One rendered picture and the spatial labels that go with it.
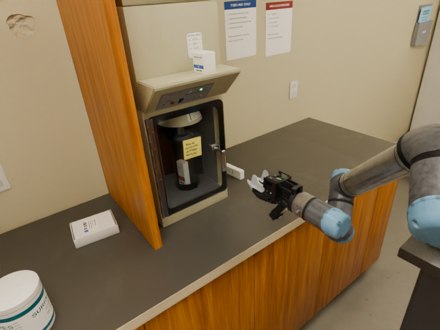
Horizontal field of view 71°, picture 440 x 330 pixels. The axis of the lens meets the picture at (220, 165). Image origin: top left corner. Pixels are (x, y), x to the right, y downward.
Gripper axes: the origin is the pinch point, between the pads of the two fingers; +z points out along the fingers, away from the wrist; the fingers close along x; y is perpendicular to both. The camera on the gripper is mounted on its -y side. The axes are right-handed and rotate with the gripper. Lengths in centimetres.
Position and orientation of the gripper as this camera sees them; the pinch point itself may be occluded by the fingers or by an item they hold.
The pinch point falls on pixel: (253, 182)
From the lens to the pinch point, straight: 108.6
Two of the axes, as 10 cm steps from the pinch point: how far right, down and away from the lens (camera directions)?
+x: -8.0, 3.1, -5.1
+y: -0.4, -8.8, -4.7
